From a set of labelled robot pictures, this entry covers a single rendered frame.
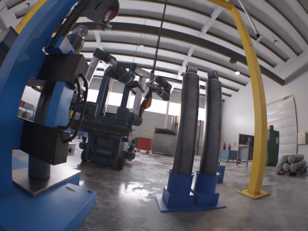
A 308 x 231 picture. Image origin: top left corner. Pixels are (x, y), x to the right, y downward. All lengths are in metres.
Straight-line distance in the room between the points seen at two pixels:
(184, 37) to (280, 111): 8.71
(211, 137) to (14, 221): 1.69
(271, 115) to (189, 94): 10.74
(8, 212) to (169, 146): 8.46
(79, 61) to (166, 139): 8.10
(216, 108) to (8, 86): 1.77
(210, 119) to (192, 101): 0.29
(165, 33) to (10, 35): 6.12
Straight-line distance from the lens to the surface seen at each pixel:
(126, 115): 2.01
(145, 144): 7.97
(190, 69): 1.63
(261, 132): 2.12
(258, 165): 2.12
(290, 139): 10.72
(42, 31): 1.02
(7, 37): 1.27
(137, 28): 6.66
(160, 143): 8.59
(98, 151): 2.97
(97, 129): 1.78
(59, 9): 1.16
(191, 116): 1.36
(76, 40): 1.38
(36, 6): 4.42
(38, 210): 0.90
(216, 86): 1.64
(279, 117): 11.41
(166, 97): 1.80
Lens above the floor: 0.63
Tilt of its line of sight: 12 degrees up
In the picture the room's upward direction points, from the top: 8 degrees clockwise
